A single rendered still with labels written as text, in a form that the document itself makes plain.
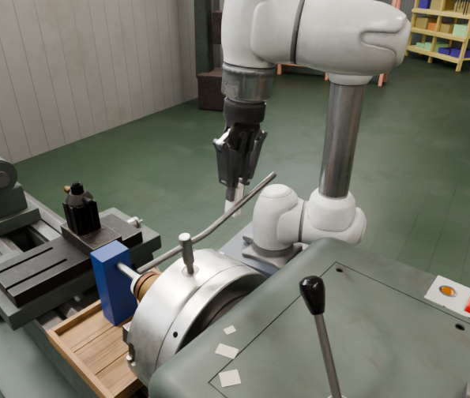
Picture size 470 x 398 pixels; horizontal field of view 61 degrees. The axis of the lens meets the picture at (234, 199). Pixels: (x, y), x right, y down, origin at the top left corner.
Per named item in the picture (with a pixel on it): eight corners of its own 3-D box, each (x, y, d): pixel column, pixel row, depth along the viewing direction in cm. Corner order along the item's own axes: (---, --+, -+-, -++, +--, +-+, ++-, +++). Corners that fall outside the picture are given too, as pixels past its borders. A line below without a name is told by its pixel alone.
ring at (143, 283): (184, 276, 91) (159, 260, 97) (152, 298, 85) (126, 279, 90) (186, 306, 96) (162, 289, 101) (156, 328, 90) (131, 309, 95)
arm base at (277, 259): (255, 230, 167) (255, 218, 164) (303, 246, 157) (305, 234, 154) (231, 251, 154) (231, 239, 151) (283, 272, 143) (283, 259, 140)
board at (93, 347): (220, 321, 114) (219, 312, 112) (111, 411, 90) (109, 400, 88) (154, 276, 131) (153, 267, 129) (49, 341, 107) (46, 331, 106)
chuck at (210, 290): (275, 341, 98) (272, 244, 81) (181, 446, 79) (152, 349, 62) (264, 334, 100) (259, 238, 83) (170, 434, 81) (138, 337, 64)
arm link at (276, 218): (257, 224, 160) (258, 175, 149) (302, 231, 156) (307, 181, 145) (247, 247, 146) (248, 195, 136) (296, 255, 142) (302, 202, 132)
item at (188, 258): (191, 287, 76) (182, 242, 70) (184, 281, 78) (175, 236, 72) (200, 281, 78) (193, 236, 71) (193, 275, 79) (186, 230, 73)
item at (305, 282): (332, 308, 51) (336, 279, 49) (318, 322, 49) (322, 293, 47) (305, 294, 53) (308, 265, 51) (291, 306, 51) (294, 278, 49)
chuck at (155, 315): (264, 334, 100) (259, 237, 83) (170, 434, 81) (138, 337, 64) (237, 316, 106) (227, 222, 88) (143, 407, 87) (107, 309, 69)
